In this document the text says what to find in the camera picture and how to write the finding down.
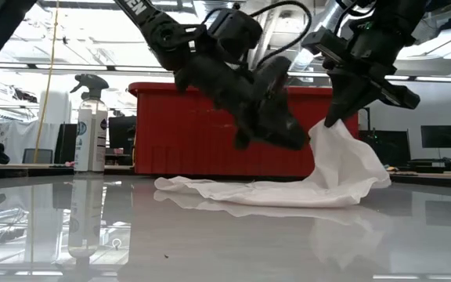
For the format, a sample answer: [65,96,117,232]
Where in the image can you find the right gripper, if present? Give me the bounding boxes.
[301,23,420,128]

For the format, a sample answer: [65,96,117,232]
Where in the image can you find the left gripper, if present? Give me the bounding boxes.
[174,50,309,152]

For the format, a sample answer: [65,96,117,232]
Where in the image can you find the pale pink small garment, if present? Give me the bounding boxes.
[153,118,392,208]

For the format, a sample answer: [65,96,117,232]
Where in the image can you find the red plastic laundry bin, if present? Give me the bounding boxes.
[128,81,359,178]

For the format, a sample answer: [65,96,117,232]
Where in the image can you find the large black monitor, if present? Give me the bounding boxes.
[359,128,411,168]

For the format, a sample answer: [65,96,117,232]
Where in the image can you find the small black monitor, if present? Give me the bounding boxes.
[420,125,451,150]

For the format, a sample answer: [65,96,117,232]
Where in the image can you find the black monitor behind bottle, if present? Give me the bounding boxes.
[108,115,138,156]

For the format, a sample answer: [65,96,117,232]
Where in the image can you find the clear spray bottle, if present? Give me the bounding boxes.
[70,73,110,174]

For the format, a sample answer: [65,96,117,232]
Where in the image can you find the long ceiling light strip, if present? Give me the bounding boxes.
[0,61,451,84]

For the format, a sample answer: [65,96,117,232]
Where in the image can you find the grey chair back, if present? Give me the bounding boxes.
[22,148,55,165]

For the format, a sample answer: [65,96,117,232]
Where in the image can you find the white draped sheet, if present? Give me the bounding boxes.
[0,118,41,164]

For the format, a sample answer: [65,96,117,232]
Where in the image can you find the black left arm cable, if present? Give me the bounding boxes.
[204,0,313,70]

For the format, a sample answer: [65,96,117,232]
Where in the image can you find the slanted silver ventilation duct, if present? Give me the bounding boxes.
[287,0,362,74]

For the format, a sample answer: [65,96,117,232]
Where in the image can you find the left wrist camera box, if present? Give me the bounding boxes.
[208,7,265,60]

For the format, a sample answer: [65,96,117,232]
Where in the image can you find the yellow hanging rope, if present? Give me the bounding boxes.
[32,0,60,164]

